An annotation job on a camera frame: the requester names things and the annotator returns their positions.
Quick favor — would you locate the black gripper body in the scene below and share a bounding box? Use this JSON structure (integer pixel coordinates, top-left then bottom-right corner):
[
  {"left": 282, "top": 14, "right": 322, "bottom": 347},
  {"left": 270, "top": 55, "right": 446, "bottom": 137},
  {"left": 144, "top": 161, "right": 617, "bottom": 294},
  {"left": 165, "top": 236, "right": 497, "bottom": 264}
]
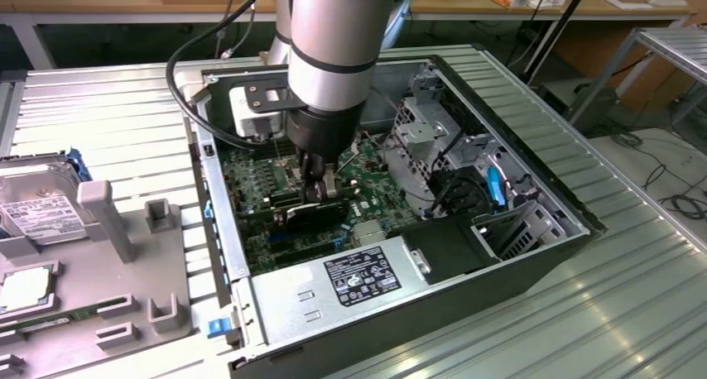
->
[{"left": 284, "top": 104, "right": 366, "bottom": 165}]

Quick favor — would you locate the Nvidia Quadro graphics card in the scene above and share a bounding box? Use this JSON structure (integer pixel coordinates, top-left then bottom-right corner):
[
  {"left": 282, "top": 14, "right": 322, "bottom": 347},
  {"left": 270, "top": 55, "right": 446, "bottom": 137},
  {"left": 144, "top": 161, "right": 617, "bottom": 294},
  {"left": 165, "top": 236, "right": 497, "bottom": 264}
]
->
[{"left": 273, "top": 199, "right": 348, "bottom": 233}]

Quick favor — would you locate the CPU socket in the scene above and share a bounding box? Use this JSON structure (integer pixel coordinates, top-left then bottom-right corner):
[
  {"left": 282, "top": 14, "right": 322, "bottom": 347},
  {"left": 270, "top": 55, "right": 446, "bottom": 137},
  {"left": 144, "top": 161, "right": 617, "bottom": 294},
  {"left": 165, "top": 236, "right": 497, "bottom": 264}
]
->
[{"left": 274, "top": 155, "right": 305, "bottom": 185}]

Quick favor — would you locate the green Dell motherboard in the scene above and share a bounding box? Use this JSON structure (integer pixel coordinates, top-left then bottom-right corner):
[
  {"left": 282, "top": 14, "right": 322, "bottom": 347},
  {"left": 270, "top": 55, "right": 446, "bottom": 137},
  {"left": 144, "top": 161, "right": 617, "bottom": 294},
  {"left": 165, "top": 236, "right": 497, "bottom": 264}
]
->
[{"left": 217, "top": 130, "right": 416, "bottom": 272}]

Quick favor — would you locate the silver chipset heatsink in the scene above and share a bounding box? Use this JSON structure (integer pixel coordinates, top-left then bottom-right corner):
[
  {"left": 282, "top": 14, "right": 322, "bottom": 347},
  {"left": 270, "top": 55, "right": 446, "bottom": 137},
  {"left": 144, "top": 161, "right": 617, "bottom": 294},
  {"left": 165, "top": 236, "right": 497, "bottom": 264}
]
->
[{"left": 352, "top": 223, "right": 385, "bottom": 243}]

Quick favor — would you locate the silver perforated drive cage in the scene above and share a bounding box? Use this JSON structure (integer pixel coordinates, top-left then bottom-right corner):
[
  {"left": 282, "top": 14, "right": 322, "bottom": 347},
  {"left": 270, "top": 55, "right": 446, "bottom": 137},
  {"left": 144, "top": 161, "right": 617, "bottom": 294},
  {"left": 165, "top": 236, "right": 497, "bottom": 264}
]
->
[{"left": 384, "top": 95, "right": 486, "bottom": 169}]

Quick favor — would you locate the silver power supply unit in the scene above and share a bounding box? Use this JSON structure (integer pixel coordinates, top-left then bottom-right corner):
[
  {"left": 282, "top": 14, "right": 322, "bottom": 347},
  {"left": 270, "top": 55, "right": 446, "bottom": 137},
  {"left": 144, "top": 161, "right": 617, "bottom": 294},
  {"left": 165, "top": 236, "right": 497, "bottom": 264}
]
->
[{"left": 245, "top": 236, "right": 433, "bottom": 348}]

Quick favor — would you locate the black plastic air shroud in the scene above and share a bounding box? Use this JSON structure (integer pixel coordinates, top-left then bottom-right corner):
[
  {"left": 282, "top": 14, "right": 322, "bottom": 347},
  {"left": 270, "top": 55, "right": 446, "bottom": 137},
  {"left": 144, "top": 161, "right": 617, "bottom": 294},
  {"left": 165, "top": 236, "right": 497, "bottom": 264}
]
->
[{"left": 400, "top": 221, "right": 501, "bottom": 285}]

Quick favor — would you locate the disk bay with white clips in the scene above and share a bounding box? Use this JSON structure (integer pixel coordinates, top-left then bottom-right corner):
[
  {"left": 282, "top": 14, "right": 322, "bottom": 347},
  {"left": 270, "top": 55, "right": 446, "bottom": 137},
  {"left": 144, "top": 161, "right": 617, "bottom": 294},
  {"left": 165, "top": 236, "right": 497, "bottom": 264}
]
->
[{"left": 468, "top": 200, "right": 586, "bottom": 264}]

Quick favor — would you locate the open black PC case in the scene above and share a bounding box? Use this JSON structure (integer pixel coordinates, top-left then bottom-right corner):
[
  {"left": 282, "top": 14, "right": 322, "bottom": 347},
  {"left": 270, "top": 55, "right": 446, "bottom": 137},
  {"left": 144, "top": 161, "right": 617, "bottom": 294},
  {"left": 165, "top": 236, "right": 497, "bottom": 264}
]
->
[{"left": 186, "top": 54, "right": 606, "bottom": 379}]

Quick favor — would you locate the grey parts rack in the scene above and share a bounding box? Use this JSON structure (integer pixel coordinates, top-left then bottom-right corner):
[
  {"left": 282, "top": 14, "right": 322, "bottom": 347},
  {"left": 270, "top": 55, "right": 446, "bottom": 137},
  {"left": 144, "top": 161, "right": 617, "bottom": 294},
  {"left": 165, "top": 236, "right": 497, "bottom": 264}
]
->
[{"left": 0, "top": 179, "right": 196, "bottom": 379}]

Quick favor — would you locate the black stand pole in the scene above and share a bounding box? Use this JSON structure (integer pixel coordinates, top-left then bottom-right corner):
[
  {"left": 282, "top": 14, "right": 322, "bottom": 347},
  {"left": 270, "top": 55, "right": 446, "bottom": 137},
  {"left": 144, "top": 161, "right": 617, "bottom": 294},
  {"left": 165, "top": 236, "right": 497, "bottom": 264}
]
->
[{"left": 521, "top": 0, "right": 594, "bottom": 76}]

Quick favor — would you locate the dark equipment box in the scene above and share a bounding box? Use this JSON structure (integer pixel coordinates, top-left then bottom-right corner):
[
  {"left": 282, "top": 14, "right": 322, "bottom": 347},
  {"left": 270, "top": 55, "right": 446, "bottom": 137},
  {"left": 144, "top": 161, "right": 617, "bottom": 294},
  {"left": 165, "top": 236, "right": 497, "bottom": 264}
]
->
[{"left": 537, "top": 79, "right": 620, "bottom": 127}]

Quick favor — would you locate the long wooden desk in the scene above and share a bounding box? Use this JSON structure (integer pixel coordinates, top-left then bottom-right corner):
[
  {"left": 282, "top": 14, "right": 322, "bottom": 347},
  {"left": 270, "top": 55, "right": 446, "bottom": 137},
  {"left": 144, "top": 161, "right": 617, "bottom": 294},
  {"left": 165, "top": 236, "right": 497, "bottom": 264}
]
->
[{"left": 0, "top": 0, "right": 697, "bottom": 24}]

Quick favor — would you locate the hard disk with blue carrier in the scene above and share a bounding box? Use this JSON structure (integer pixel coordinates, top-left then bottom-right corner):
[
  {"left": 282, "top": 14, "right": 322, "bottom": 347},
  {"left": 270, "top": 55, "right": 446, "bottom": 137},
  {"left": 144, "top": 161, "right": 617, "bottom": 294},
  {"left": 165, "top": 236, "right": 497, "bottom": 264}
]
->
[{"left": 0, "top": 149, "right": 93, "bottom": 247}]

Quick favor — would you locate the green loose RAM stick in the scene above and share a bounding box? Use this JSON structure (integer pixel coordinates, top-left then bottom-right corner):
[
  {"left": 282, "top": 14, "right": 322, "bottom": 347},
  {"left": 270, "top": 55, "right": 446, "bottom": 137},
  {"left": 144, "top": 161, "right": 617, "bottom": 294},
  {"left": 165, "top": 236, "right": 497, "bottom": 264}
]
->
[{"left": 0, "top": 303, "right": 114, "bottom": 334}]

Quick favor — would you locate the silver CPU chip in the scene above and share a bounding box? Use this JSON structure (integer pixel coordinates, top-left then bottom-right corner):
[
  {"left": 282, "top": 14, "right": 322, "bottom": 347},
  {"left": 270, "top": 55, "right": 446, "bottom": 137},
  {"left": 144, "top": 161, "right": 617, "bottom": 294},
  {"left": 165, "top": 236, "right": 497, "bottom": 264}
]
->
[{"left": 0, "top": 266, "right": 56, "bottom": 314}]

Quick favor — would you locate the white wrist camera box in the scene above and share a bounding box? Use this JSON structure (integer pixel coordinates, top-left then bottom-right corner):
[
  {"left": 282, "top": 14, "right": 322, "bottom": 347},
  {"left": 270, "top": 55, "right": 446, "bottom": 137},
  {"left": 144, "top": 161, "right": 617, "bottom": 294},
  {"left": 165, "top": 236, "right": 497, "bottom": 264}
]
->
[{"left": 228, "top": 84, "right": 308, "bottom": 142}]

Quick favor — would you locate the black wire bundle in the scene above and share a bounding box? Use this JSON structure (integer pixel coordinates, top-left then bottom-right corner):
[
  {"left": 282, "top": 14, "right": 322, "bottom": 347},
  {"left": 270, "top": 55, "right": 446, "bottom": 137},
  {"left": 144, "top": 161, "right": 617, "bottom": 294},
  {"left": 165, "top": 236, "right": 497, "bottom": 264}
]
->
[{"left": 425, "top": 166, "right": 492, "bottom": 221}]

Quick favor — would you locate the thin grey cable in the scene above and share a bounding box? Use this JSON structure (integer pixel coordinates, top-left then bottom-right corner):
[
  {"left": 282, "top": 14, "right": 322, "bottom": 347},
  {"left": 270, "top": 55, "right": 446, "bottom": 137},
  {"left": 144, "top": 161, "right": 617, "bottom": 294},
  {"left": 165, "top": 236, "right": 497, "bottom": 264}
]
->
[{"left": 217, "top": 0, "right": 260, "bottom": 61}]

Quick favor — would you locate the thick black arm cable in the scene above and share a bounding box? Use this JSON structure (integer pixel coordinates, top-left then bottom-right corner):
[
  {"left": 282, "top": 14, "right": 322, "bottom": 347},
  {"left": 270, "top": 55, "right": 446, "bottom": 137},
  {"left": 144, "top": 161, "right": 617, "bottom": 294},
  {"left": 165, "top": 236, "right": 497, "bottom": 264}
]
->
[{"left": 164, "top": 0, "right": 277, "bottom": 148}]

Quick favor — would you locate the black cable tangle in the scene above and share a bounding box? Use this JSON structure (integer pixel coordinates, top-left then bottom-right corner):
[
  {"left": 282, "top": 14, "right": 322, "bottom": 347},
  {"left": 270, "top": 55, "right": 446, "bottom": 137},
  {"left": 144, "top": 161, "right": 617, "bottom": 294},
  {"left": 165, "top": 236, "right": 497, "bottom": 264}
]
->
[{"left": 612, "top": 128, "right": 707, "bottom": 223}]

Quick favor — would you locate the aluminium frame table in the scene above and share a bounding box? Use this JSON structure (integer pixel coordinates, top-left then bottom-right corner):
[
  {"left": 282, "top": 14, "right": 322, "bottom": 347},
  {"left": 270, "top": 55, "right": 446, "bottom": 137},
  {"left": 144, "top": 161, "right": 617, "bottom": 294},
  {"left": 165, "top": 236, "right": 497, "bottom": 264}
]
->
[{"left": 568, "top": 26, "right": 707, "bottom": 127}]

